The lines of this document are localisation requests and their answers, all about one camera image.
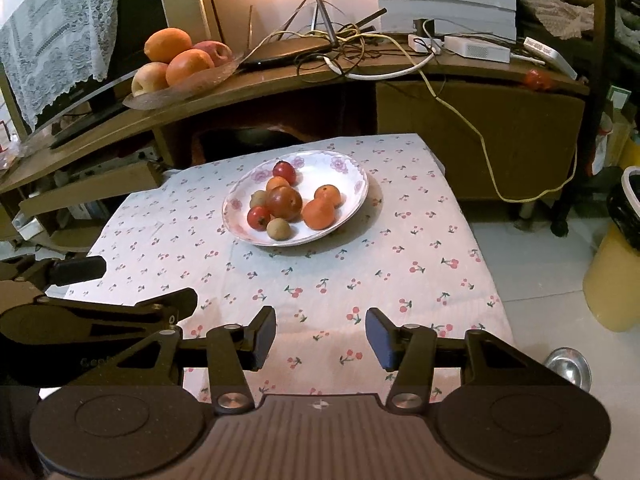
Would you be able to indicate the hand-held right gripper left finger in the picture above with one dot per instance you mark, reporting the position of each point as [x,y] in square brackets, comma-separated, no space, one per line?
[262,340]

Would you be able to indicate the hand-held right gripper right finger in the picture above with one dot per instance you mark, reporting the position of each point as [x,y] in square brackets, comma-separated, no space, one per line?
[379,340]

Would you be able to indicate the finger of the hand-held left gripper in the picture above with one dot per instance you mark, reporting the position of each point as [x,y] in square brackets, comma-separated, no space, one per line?
[170,305]
[77,270]

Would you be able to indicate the red tomato with stem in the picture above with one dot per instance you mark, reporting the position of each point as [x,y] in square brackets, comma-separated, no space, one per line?
[258,219]

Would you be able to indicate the brown kiwi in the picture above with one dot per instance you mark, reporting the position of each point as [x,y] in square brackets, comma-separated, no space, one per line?
[258,199]
[276,229]

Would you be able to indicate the orange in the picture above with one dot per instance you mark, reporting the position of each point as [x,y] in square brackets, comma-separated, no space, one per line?
[277,183]
[167,42]
[318,214]
[328,195]
[190,67]

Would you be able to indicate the white floral plate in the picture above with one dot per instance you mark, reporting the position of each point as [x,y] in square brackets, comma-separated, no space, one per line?
[345,180]

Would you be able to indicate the cherry print tablecloth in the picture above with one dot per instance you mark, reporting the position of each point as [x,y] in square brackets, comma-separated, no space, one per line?
[400,260]

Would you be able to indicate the wooden drawer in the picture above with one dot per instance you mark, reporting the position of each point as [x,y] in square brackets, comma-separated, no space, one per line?
[90,187]

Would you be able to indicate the dark red tomato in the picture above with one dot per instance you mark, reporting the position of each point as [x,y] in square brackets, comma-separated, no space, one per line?
[284,203]

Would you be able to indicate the metal bowl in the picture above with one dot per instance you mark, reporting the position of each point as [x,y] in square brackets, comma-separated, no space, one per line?
[567,367]

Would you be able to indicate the pale apple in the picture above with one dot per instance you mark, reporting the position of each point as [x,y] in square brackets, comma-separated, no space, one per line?
[149,79]

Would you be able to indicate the white lace cloth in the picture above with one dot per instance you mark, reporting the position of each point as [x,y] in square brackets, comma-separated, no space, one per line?
[55,35]

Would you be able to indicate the yellow trash bin black bag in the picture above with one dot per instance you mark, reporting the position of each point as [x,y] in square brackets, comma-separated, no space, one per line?
[612,280]

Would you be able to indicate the wooden cabinet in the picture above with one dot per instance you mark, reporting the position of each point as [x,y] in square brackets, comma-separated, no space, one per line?
[500,125]

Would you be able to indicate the red apple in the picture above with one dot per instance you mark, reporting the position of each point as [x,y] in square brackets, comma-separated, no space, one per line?
[217,52]

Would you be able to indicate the black television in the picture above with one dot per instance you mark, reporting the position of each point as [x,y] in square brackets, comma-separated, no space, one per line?
[135,10]

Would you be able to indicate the black router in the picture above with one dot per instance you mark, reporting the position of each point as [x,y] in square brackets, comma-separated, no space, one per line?
[285,52]

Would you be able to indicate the small red tomato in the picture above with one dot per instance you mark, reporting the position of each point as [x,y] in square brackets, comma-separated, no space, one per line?
[536,80]

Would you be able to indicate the white power adapter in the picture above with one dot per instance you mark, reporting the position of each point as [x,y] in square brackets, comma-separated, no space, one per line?
[475,49]

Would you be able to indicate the white flat device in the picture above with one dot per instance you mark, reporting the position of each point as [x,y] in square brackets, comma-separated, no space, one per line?
[545,52]

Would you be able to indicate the green white box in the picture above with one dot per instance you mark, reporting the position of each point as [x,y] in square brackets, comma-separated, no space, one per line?
[619,99]

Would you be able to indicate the white crochet cloth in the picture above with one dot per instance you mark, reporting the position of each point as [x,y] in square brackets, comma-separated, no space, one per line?
[555,15]

